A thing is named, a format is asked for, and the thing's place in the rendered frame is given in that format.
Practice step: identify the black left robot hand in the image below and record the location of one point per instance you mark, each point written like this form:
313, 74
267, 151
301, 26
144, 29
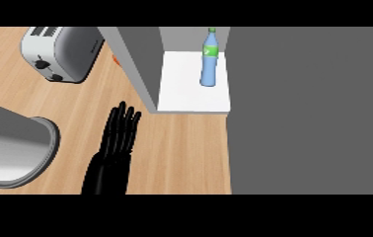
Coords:
114, 148

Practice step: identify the grey cabinet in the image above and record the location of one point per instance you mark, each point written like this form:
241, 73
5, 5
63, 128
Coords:
189, 79

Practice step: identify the blue plastic water bottle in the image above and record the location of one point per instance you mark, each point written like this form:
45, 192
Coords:
210, 64

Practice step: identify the dark grey cabinet door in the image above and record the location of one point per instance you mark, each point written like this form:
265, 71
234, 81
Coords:
301, 111

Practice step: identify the grey rounded appliance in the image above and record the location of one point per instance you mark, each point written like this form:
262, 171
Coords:
24, 148

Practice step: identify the small orange object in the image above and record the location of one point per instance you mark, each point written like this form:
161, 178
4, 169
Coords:
116, 60

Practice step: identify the silver toaster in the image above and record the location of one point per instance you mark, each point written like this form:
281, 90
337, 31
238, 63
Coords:
61, 51

